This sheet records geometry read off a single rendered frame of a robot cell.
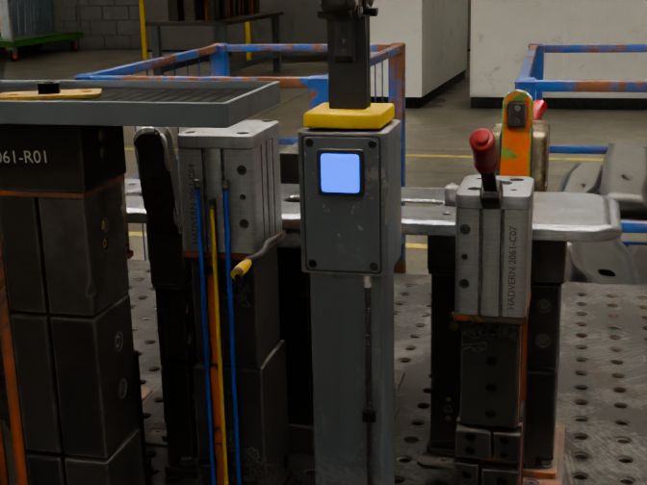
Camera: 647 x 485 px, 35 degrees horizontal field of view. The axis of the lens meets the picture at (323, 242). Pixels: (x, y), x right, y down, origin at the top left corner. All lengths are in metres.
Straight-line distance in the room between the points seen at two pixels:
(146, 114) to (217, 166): 0.21
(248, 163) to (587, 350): 0.75
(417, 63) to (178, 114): 8.20
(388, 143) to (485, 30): 8.13
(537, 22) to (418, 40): 1.01
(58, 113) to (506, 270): 0.42
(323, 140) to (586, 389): 0.75
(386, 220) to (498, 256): 0.19
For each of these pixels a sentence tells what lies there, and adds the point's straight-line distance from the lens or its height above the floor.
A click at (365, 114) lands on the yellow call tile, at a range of 0.76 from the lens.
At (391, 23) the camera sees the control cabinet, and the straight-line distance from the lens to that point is 8.96.
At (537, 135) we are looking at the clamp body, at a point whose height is 1.06.
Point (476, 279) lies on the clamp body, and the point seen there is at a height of 0.98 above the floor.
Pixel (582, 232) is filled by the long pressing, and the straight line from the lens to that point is 1.04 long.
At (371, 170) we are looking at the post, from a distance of 0.76.
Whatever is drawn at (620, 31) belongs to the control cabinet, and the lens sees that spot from 8.87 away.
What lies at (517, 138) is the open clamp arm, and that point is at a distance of 1.24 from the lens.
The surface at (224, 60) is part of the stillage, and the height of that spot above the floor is 0.88.
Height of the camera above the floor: 1.26
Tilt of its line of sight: 16 degrees down
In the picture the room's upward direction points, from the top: 1 degrees counter-clockwise
